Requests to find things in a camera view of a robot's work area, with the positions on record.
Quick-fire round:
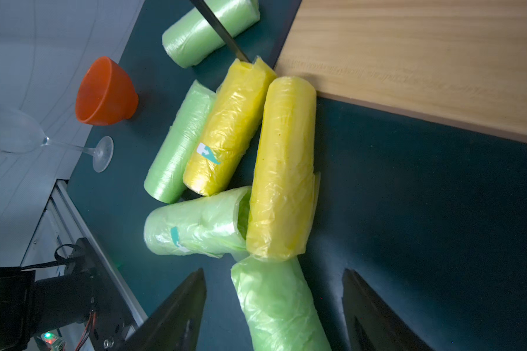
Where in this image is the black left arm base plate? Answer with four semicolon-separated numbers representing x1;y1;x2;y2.
30;238;136;350

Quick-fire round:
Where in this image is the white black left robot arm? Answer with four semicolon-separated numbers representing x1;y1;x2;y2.
0;267;97;350

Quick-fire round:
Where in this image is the green trash bag roll middle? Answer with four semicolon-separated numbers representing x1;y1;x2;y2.
143;186;252;258

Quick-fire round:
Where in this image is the green trash bag roll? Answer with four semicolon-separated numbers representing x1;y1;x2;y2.
161;0;261;69
231;257;331;350
143;80;216;204
143;186;252;258

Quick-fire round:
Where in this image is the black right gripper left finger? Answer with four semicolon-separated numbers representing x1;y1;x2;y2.
116;269;207;350

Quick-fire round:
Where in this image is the orange plastic bowl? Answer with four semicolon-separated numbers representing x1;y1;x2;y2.
75;56;138;126

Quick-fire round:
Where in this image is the three-tier wooden shelf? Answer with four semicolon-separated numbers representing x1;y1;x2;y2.
275;1;527;143

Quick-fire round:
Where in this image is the yellow trash bag roll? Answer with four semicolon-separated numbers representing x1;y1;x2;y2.
183;56;277;196
247;76;320;262

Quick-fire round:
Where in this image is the green trash bag roll far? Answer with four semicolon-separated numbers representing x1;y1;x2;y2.
161;0;261;69

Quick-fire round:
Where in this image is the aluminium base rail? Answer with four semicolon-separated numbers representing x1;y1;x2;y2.
21;180;147;331

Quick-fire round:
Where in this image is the green trash bag roll left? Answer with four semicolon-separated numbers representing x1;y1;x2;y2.
143;80;216;204

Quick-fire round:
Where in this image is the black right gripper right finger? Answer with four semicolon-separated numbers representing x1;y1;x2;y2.
342;269;431;350

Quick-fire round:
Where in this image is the clear wine glass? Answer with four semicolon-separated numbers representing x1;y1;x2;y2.
0;104;114;173

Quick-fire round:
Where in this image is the green trash bag roll right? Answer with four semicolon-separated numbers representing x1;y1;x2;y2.
231;257;331;350

